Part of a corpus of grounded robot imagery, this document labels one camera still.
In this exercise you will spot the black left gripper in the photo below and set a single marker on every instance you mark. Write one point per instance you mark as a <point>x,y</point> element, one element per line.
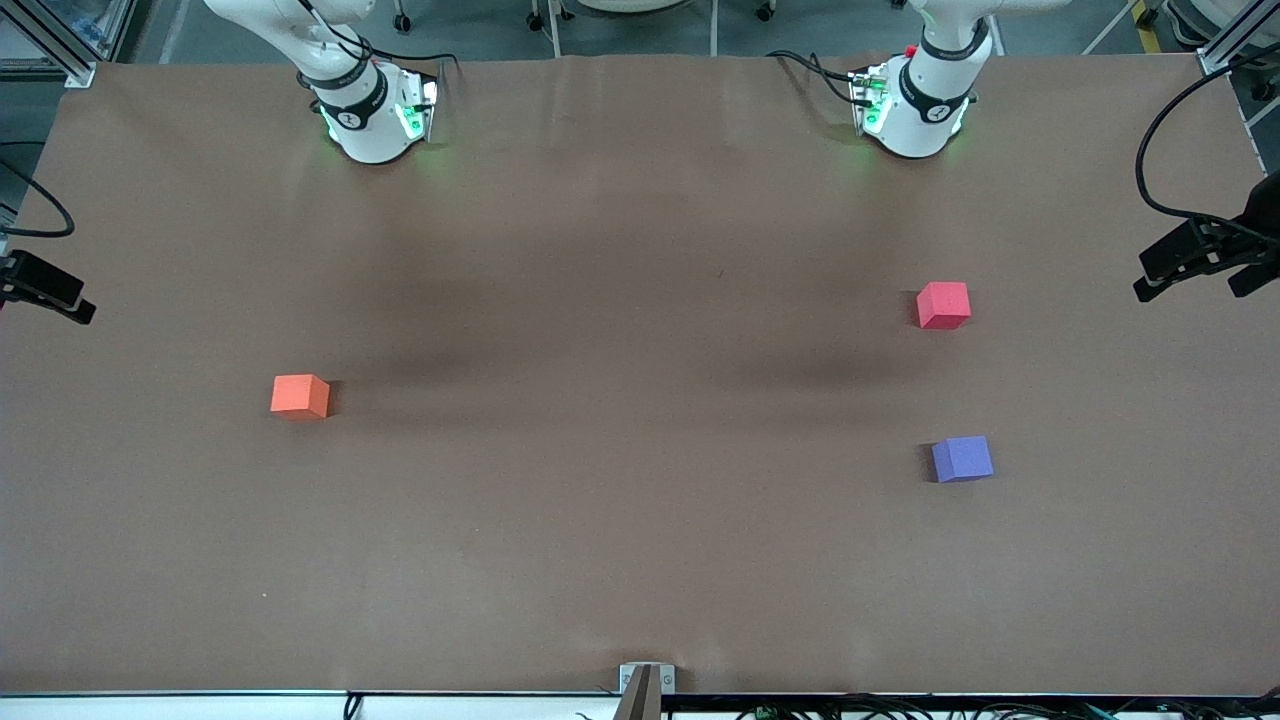
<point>1262,222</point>

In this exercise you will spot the orange foam block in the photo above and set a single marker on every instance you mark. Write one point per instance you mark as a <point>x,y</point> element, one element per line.
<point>298,395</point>

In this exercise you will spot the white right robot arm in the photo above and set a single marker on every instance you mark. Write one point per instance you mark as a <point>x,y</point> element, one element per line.
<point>365,135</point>

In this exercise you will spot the red foam block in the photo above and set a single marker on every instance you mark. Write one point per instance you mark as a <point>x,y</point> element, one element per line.
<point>942,305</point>

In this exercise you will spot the purple foam block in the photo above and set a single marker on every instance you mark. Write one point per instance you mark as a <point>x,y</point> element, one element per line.
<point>962,459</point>

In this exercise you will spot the black chair caster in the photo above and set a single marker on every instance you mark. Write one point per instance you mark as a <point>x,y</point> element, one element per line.
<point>402,20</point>
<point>765,11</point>
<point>538,18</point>

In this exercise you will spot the brown table cover mat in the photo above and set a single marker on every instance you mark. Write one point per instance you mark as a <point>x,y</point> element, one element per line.
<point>600,500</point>

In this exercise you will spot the aluminium frame post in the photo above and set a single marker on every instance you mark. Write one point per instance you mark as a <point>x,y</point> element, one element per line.
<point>1230,45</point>
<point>60,50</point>

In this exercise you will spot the metal bracket with brown bar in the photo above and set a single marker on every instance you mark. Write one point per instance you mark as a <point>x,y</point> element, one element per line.
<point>647,690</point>

